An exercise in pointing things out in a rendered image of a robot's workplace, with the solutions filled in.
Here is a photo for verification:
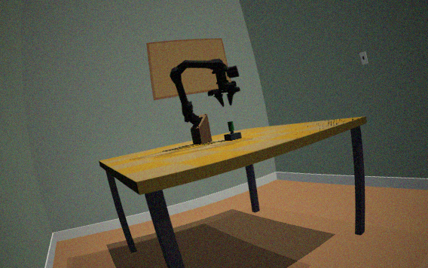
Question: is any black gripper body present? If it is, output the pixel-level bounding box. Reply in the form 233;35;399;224
208;78;240;96

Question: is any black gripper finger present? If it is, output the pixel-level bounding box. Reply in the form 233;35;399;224
214;94;224;106
227;92;236;105

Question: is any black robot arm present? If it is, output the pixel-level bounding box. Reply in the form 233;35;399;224
170;59;239;127

